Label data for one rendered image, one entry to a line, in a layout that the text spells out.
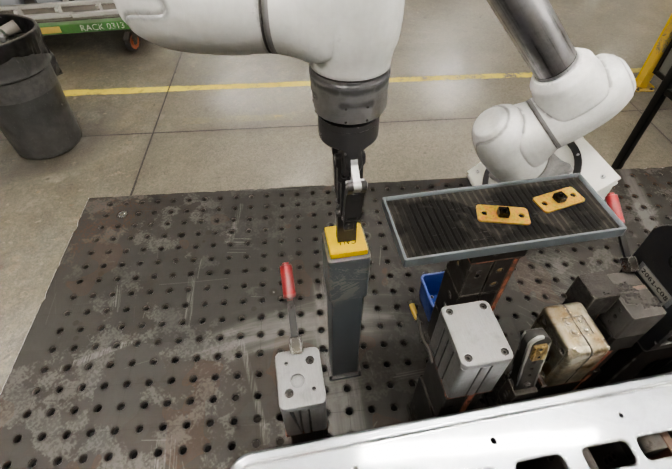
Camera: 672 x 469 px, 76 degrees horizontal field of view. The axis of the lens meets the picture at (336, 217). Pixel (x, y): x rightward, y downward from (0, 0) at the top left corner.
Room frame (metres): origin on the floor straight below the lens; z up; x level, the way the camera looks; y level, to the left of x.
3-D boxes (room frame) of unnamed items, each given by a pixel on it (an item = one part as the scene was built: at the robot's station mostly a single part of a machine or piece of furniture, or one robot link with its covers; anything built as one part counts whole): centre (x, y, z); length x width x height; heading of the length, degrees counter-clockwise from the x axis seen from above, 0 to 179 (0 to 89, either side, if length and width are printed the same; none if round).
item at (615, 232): (0.49, -0.27, 1.16); 0.37 x 0.14 x 0.02; 100
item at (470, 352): (0.31, -0.20, 0.90); 0.13 x 0.10 x 0.41; 10
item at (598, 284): (0.40, -0.43, 0.90); 0.05 x 0.05 x 0.40; 10
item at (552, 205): (0.53, -0.38, 1.17); 0.08 x 0.04 x 0.01; 111
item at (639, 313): (0.39, -0.49, 0.89); 0.13 x 0.11 x 0.38; 10
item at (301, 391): (0.26, 0.05, 0.88); 0.11 x 0.10 x 0.36; 10
